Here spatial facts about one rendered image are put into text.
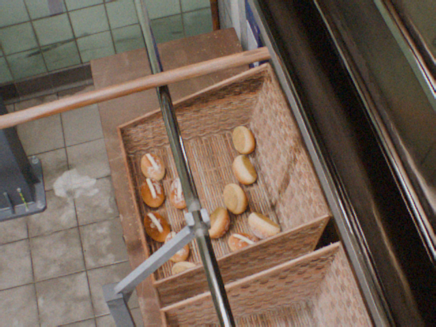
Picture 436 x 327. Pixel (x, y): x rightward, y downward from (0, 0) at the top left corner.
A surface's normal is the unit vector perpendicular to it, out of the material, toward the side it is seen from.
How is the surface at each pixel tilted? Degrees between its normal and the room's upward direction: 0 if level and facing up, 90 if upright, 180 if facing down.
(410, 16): 70
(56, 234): 0
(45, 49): 90
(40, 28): 90
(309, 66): 9
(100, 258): 0
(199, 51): 0
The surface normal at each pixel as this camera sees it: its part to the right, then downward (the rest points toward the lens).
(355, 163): 0.07, -0.63
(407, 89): -0.93, 0.01
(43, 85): 0.24, 0.76
